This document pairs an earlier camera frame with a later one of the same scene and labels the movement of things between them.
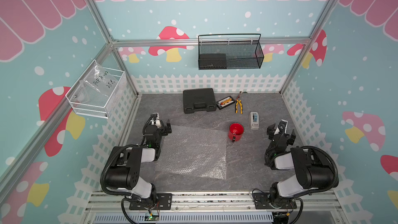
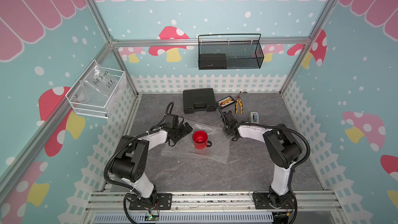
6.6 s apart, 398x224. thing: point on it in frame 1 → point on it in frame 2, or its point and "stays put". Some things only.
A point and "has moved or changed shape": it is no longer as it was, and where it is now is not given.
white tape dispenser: (254, 120) stays put
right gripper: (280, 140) → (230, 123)
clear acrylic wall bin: (97, 92) stays put
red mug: (235, 131) has moved or changed shape
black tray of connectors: (225, 102) stays put
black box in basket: (214, 61) stays put
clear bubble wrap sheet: (194, 151) has moved or changed shape
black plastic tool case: (200, 99) stays put
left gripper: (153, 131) → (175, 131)
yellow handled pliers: (240, 102) stays put
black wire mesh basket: (229, 51) stays put
